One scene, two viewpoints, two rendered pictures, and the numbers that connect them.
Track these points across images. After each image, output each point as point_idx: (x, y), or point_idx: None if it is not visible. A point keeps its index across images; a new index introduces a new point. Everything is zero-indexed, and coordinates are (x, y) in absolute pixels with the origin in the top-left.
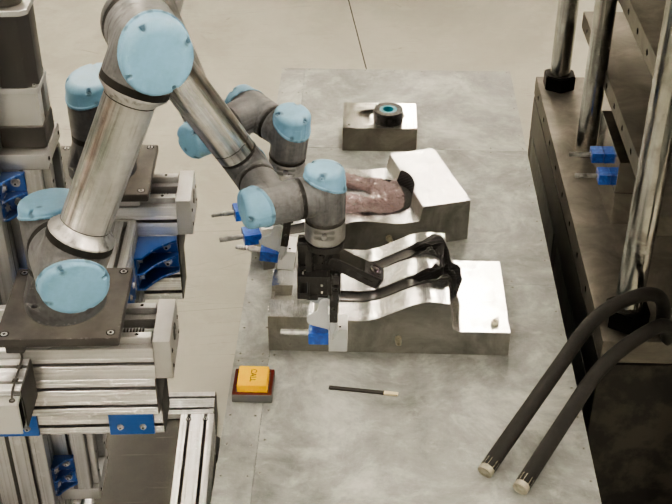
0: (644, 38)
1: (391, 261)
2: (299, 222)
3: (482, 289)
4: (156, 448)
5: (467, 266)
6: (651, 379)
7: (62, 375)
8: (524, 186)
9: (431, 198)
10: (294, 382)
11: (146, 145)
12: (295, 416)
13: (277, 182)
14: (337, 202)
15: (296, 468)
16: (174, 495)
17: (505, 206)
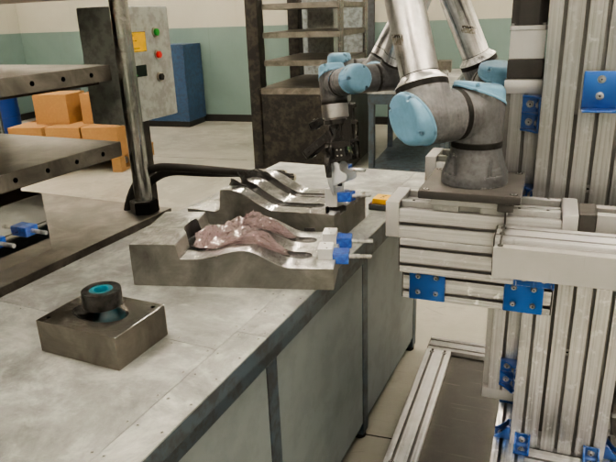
0: (18, 80)
1: (265, 196)
2: (298, 242)
3: (218, 200)
4: (440, 456)
5: (211, 208)
6: None
7: None
8: (61, 272)
9: (192, 214)
10: None
11: (429, 190)
12: (366, 198)
13: (366, 59)
14: None
15: (376, 188)
16: (430, 409)
17: (105, 261)
